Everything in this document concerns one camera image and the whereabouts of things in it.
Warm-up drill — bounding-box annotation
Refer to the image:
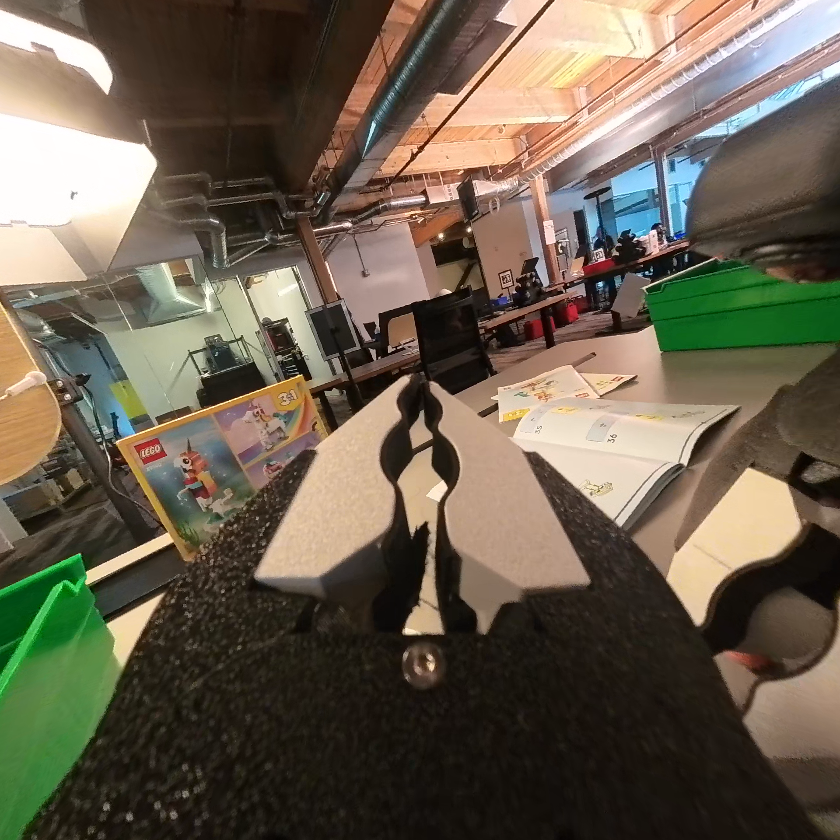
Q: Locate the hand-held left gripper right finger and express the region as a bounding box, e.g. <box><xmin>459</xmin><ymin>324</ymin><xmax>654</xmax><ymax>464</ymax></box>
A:
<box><xmin>423</xmin><ymin>379</ymin><xmax>592</xmax><ymax>635</ymax></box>

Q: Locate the yellow lego set box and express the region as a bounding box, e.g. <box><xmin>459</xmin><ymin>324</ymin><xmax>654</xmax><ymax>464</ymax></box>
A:
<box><xmin>116</xmin><ymin>375</ymin><xmax>330</xmax><ymax>560</ymax></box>

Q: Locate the metal exhaust hood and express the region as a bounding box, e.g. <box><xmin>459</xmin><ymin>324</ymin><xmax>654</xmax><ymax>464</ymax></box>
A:
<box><xmin>134</xmin><ymin>259</ymin><xmax>212</xmax><ymax>327</ymax></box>

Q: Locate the lego instruction booklet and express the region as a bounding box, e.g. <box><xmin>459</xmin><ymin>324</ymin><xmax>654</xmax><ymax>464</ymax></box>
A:
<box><xmin>512</xmin><ymin>398</ymin><xmax>742</xmax><ymax>532</ymax></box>

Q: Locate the green plastic bin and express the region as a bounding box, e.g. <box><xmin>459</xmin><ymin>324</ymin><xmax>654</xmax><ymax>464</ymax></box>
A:
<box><xmin>0</xmin><ymin>553</ymin><xmax>123</xmax><ymax>837</ymax></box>
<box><xmin>642</xmin><ymin>258</ymin><xmax>840</xmax><ymax>354</ymax></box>

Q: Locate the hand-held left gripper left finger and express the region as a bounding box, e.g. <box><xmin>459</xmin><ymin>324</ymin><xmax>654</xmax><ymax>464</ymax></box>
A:
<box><xmin>252</xmin><ymin>374</ymin><xmax>427</xmax><ymax>634</ymax></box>

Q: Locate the black light stand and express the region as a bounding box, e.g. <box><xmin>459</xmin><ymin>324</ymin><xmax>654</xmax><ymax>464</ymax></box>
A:
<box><xmin>36</xmin><ymin>308</ymin><xmax>161</xmax><ymax>547</ymax></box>

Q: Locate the black mesh chair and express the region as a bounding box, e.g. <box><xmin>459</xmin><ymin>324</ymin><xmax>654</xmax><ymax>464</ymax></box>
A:
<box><xmin>412</xmin><ymin>287</ymin><xmax>494</xmax><ymax>396</ymax></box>

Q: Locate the instruction booklet with yellow corner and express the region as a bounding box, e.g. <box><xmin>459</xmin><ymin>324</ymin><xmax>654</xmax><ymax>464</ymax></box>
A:
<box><xmin>495</xmin><ymin>365</ymin><xmax>601</xmax><ymax>423</ymax></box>

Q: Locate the brown wooden table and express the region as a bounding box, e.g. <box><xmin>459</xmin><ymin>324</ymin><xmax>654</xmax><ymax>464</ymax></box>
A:
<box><xmin>307</xmin><ymin>351</ymin><xmax>421</xmax><ymax>427</ymax></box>

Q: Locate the studio light panel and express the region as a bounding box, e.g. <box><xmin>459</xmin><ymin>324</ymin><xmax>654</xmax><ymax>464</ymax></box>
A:
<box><xmin>0</xmin><ymin>0</ymin><xmax>160</xmax><ymax>286</ymax></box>

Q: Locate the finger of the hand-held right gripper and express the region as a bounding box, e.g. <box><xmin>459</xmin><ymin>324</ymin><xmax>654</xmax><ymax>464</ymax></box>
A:
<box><xmin>666</xmin><ymin>467</ymin><xmax>809</xmax><ymax>631</ymax></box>
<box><xmin>740</xmin><ymin>607</ymin><xmax>840</xmax><ymax>823</ymax></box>

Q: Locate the black monitor on stand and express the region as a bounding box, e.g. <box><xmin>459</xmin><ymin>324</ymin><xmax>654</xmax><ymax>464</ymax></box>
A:
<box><xmin>304</xmin><ymin>298</ymin><xmax>363</xmax><ymax>411</ymax></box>

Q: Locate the small leaflet with red logo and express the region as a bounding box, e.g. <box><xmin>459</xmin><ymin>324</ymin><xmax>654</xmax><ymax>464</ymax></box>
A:
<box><xmin>581</xmin><ymin>372</ymin><xmax>639</xmax><ymax>397</ymax></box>

